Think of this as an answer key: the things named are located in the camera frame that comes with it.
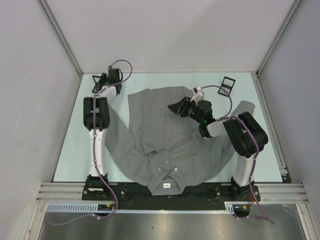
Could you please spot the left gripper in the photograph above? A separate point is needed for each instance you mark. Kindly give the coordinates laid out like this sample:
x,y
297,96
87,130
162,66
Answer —
x,y
100,82

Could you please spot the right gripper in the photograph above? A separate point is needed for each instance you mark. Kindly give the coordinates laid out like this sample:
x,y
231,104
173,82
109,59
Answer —
x,y
181,107

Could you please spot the black display box, left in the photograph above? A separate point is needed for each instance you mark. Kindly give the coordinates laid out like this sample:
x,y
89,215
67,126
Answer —
x,y
95,89

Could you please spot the aluminium frame rail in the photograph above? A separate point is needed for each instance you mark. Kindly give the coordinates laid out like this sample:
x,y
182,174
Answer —
x,y
60,192

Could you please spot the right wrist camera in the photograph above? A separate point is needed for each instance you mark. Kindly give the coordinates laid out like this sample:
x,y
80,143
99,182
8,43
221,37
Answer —
x,y
197,94

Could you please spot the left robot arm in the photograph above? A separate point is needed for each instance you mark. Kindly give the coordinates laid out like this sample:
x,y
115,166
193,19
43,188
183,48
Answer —
x,y
96,119

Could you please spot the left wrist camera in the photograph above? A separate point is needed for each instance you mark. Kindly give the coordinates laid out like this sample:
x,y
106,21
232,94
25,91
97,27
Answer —
x,y
114,74

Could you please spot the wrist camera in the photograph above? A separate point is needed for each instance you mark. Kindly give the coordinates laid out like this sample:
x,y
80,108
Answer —
x,y
197,94
114,74

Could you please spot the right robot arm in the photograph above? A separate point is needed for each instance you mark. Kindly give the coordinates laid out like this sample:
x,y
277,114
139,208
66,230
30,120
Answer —
x,y
246,136

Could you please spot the black display box, right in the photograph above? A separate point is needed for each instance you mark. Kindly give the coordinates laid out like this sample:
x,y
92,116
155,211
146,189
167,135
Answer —
x,y
229,83

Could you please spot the black display box, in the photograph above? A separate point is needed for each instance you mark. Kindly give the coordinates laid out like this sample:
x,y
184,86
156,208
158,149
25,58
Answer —
x,y
229,83
95,89

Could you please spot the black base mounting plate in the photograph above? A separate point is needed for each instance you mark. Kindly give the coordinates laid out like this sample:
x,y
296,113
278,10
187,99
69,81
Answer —
x,y
125,191

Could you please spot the grey button-up shirt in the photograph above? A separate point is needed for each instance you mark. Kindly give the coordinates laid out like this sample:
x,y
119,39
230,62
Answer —
x,y
159,148

